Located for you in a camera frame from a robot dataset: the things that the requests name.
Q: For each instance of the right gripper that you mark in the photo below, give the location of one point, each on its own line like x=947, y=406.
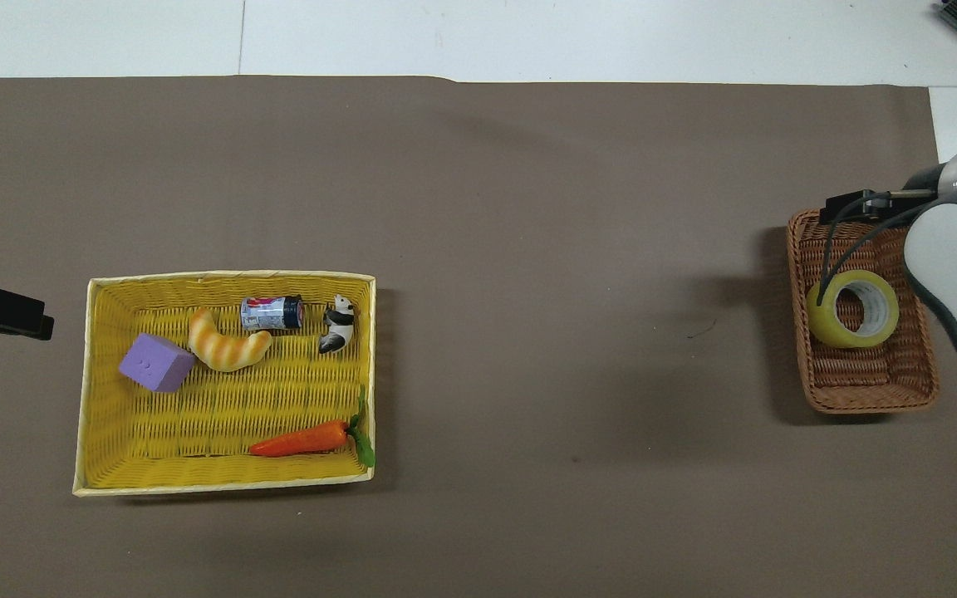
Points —
x=925, y=181

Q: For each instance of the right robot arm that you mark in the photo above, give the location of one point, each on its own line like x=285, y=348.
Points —
x=948, y=257

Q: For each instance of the yellow tape roll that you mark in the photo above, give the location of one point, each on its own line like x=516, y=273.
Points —
x=827, y=325

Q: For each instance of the brown wicker basket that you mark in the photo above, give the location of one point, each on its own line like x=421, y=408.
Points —
x=869, y=378

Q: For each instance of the yellow woven basket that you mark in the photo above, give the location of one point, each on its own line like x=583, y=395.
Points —
x=221, y=415

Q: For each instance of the panda figurine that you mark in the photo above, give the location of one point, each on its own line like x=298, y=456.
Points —
x=337, y=332

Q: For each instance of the small silver can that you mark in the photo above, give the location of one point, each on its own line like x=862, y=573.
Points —
x=271, y=313

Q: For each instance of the orange carrot toy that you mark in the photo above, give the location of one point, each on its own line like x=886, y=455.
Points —
x=300, y=441

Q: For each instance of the striped croissant toy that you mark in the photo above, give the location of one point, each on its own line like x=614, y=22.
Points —
x=225, y=351

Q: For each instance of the purple foam cube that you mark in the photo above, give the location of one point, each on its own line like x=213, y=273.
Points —
x=156, y=363

